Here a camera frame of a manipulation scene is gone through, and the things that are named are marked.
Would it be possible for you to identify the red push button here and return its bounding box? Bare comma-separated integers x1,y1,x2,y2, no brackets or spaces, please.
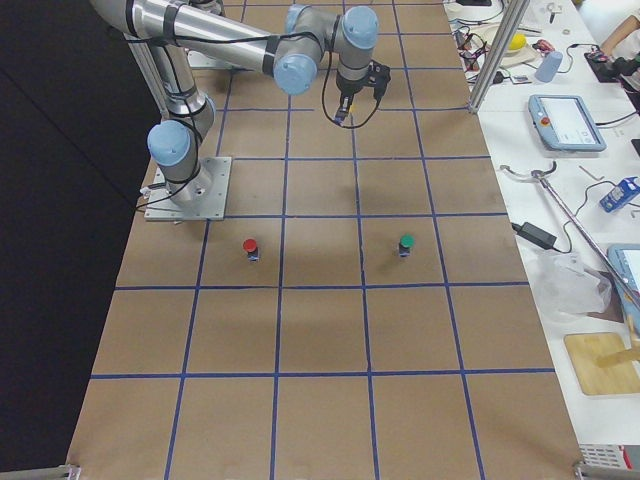
242,238,260,262

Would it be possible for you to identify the blue teach pendant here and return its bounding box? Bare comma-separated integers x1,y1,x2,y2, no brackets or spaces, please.
607,244,639,328
527,94,607,153

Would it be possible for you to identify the metal reacher stick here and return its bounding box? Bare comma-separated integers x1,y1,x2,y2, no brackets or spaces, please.
499,160,639,307

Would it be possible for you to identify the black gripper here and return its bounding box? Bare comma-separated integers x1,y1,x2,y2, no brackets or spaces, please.
334,71,369,125

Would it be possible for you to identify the aluminium frame post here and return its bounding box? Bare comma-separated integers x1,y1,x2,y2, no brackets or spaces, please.
468,0,530,114

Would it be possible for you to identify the blue milk carton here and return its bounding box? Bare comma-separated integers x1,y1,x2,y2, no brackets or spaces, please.
599,176,639,213

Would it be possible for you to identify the black power adapter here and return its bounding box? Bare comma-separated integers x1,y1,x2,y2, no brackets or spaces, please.
511,222,557,250

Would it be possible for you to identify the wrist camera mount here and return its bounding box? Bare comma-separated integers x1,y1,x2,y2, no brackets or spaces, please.
366,60,391,103

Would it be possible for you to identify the light blue cup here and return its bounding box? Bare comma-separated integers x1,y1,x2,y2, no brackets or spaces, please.
534,51,564,83

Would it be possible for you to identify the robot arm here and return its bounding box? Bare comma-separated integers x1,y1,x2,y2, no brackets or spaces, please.
92,1,390,221

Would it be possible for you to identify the yellow lemon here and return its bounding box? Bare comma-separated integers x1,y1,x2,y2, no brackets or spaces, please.
508,33,527,52

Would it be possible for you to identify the green push button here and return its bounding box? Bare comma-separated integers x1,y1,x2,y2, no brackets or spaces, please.
398,234,415,257

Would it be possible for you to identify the clear plastic bag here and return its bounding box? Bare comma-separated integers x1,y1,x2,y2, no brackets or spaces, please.
525,251,612,323

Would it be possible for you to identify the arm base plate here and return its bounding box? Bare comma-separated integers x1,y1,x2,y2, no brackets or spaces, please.
186,49,238,70
144,156,232,222

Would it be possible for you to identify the wooden cutting board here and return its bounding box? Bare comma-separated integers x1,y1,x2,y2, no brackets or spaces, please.
564,333,639,396

